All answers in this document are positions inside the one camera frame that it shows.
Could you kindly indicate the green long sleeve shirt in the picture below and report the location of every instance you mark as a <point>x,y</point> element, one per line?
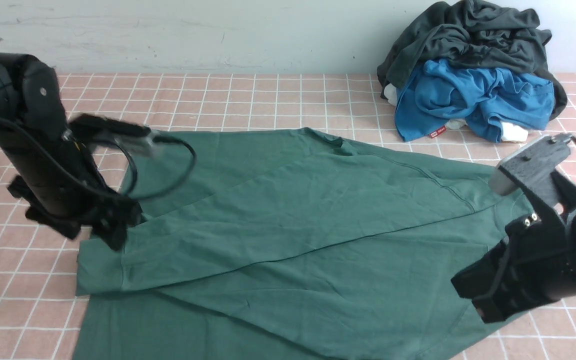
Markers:
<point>296,245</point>

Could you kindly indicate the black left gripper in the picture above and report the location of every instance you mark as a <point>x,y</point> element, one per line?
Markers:
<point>66,207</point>

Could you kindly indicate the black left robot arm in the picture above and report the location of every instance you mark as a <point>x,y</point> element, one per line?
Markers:
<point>57,173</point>

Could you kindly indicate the dark grey crumpled garment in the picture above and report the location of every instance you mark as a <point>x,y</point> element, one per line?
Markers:
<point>473,34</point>

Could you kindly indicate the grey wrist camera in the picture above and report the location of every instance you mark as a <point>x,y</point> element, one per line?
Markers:
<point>96,130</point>
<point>531,166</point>

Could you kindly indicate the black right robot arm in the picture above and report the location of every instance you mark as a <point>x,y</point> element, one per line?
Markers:
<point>535,264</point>

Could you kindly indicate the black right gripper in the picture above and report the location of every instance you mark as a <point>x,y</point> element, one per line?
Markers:
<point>533,266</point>

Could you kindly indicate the blue crumpled shirt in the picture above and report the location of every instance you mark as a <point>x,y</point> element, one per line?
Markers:
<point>437,92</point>

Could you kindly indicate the pink checkered tablecloth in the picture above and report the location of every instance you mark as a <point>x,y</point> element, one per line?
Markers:
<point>39,314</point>

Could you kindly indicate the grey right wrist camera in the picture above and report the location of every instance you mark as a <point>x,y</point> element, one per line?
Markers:
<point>531,166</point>

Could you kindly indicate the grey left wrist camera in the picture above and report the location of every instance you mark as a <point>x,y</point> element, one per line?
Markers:
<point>96,130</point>

